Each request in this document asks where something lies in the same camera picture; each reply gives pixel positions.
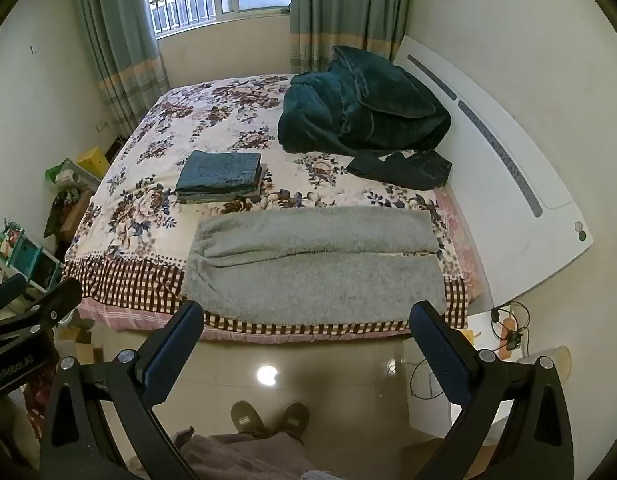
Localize teal storage rack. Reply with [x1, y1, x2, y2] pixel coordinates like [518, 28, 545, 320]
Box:
[0, 220, 63, 294]

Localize left teal curtain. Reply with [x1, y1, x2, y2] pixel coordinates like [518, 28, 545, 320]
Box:
[74, 0, 170, 138]

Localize teal curtain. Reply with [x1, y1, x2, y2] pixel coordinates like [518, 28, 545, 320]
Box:
[74, 0, 170, 138]
[289, 0, 409, 73]

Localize folded blue jeans stack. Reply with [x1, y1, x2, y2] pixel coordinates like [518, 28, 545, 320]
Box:
[175, 151, 263, 204]

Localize dark shoe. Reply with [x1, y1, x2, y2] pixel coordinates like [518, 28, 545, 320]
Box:
[277, 402, 310, 443]
[230, 401, 267, 438]

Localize white headboard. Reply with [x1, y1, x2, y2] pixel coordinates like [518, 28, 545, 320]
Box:
[395, 37, 593, 311]

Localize floral bed blanket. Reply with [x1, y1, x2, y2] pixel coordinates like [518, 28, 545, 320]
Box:
[64, 75, 479, 344]

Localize right teal curtain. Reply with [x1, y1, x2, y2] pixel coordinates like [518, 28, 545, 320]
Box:
[289, 0, 409, 73]

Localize left dark shoe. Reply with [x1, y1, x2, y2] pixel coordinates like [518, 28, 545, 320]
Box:
[230, 401, 267, 438]

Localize brown cardboard box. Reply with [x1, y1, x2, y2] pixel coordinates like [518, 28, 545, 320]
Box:
[59, 190, 95, 244]

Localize black garment on bed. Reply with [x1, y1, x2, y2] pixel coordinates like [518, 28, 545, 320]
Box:
[346, 151, 453, 191]

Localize dark teal plush blanket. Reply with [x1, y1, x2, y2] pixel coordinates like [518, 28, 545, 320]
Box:
[278, 46, 451, 156]

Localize yellow box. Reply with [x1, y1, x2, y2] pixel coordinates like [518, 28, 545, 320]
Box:
[75, 146, 110, 179]

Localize grey fleece pants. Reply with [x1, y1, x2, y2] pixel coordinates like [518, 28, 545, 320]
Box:
[182, 206, 447, 325]

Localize right dark shoe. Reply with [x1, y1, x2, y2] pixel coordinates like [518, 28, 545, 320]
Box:
[277, 402, 310, 443]

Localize green and white bag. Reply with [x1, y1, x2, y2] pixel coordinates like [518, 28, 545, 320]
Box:
[45, 158, 101, 192]

